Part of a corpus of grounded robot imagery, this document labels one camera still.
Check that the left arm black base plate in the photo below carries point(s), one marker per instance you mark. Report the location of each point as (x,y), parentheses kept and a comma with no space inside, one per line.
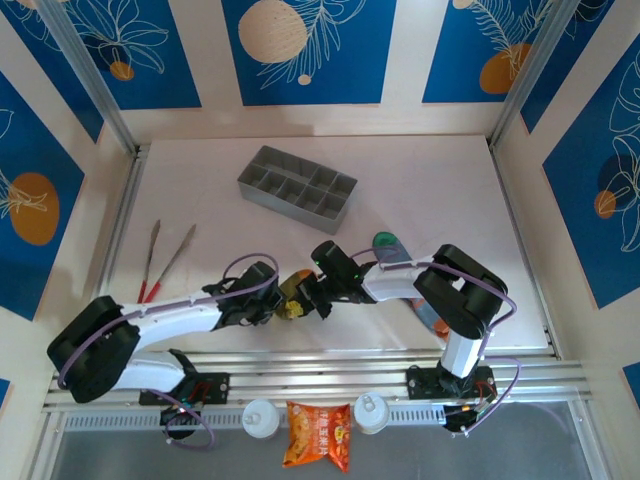
(215,387)

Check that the aluminium frame post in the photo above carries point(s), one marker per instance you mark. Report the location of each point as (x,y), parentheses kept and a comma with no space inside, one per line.
(90,80)
(530,75)

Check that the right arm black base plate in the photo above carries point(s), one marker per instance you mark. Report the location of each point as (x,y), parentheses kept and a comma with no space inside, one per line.
(422,382)

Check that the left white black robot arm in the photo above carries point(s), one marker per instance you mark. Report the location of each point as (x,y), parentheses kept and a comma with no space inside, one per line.
(170,320)

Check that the aluminium mounting rail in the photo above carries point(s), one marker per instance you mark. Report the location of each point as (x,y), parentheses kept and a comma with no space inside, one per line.
(310,372)

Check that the grey divided organizer box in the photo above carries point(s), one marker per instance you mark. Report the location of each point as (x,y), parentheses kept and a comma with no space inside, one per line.
(300,195)

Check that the aluminium side rail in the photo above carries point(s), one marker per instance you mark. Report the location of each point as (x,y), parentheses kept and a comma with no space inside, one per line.
(122,225)

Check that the white plastic bottle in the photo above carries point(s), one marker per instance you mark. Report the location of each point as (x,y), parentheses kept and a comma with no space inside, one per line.
(371,414)
(260,419)

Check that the black controller board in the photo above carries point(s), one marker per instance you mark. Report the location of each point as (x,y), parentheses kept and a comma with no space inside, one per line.
(177,415)
(465,416)

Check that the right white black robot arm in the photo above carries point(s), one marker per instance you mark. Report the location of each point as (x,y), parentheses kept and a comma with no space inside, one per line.
(390,285)

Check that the orange snack bag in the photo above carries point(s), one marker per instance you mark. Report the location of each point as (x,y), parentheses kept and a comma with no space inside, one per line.
(317,435)

